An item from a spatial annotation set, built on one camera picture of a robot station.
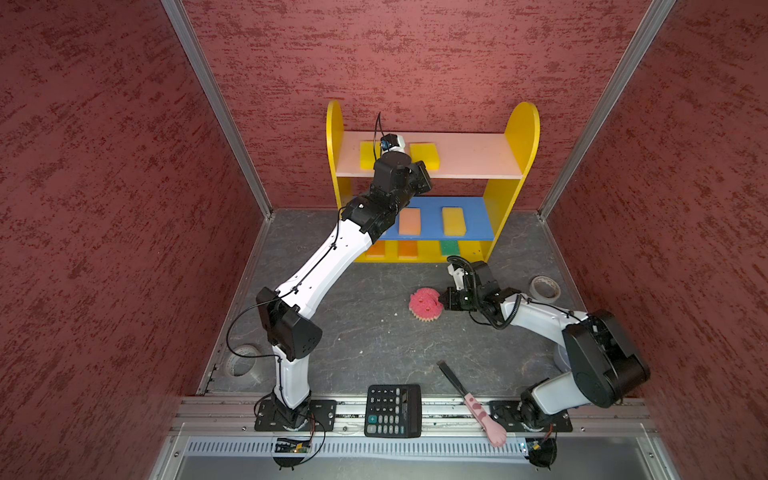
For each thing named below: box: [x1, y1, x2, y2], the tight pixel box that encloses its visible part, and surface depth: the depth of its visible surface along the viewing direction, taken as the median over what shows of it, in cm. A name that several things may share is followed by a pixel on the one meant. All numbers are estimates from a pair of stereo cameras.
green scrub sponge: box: [441, 240, 460, 256], surface depth 109 cm
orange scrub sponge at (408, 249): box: [399, 240, 418, 259], surface depth 109 cm
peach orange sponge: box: [399, 208, 421, 235], surface depth 97 cm
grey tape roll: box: [225, 344, 259, 378], surface depth 83 cm
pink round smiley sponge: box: [408, 288, 444, 321], surface depth 91 cm
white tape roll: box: [529, 275, 561, 303], surface depth 100 cm
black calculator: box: [364, 384, 422, 438], surface depth 74 cm
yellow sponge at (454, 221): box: [442, 207, 467, 237], surface depth 99 cm
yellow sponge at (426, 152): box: [410, 143, 440, 170], surface depth 77 cm
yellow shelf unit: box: [327, 100, 540, 263], surface depth 96 cm
